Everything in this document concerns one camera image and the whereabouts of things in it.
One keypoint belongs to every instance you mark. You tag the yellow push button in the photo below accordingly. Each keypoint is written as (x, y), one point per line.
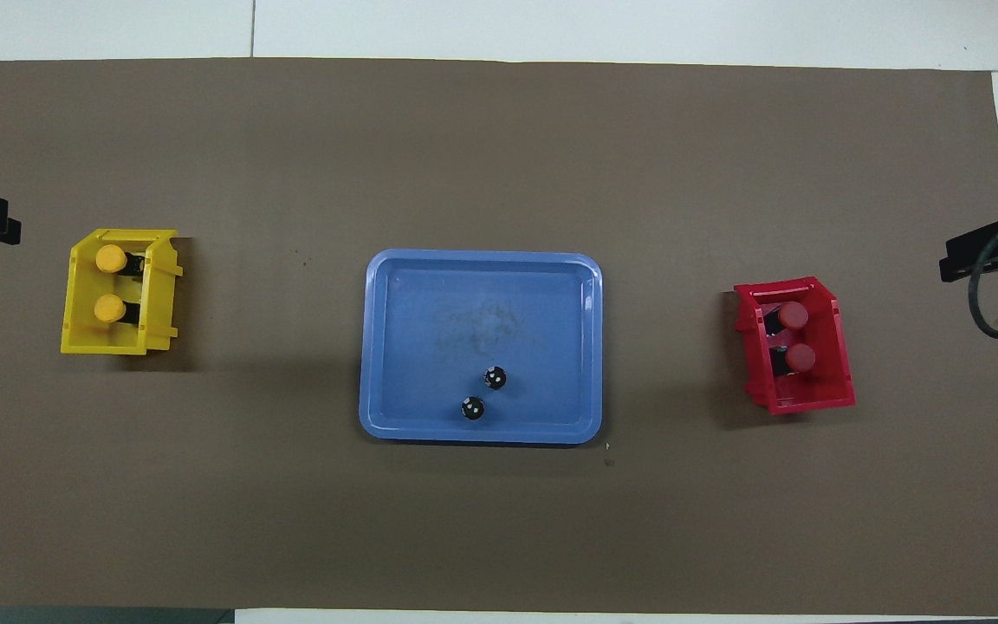
(111, 258)
(109, 308)

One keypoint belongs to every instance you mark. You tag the red push button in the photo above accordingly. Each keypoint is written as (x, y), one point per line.
(793, 315)
(800, 358)

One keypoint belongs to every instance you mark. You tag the yellow storage bin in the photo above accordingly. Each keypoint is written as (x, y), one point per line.
(118, 336)

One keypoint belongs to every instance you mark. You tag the red storage bin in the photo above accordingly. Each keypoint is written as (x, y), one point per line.
(804, 392)

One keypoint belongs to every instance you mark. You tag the brown table mat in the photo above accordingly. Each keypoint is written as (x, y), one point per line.
(291, 520)

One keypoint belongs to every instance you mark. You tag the blue plastic tray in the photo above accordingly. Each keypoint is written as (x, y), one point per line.
(542, 347)

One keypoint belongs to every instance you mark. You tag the black cylindrical button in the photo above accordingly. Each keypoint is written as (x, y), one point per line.
(472, 408)
(495, 378)

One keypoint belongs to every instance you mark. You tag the grey base plate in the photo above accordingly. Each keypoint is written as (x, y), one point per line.
(83, 616)

